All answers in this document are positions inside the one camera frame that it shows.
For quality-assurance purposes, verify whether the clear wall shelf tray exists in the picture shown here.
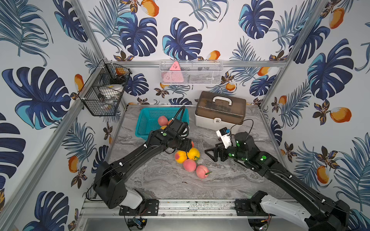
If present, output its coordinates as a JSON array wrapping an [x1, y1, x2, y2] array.
[[159, 60, 224, 85]]

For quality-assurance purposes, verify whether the pink triangle object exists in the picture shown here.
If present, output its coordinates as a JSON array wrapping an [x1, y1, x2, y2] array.
[[162, 61, 184, 84]]

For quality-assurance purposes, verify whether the brown white storage box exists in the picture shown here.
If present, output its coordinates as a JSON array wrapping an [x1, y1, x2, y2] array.
[[195, 91, 247, 134]]

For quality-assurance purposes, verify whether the white bowl in wire basket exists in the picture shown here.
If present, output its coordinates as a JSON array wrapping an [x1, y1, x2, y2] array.
[[99, 84, 123, 100]]

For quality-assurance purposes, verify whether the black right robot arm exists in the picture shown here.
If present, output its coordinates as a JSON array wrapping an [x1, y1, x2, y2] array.
[[205, 132, 350, 231]]

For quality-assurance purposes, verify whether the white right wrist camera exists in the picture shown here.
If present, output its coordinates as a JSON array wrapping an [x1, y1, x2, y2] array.
[[216, 127, 233, 148]]

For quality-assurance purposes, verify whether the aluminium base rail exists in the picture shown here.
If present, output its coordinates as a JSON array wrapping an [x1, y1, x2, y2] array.
[[76, 198, 316, 219]]

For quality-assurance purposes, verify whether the yellow peach centre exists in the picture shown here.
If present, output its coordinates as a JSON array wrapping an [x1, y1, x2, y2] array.
[[187, 147, 200, 161]]

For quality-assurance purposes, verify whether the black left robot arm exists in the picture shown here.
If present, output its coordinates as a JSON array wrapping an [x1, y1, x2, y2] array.
[[92, 119, 192, 209]]

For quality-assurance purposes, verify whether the black wire wall basket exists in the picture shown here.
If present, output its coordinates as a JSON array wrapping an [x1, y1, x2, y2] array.
[[78, 60, 132, 116]]

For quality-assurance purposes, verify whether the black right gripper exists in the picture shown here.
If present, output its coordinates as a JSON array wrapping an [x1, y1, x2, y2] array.
[[204, 141, 248, 164]]

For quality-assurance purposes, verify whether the teal plastic basket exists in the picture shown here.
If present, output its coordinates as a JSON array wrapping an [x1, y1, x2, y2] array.
[[135, 107, 180, 140]]

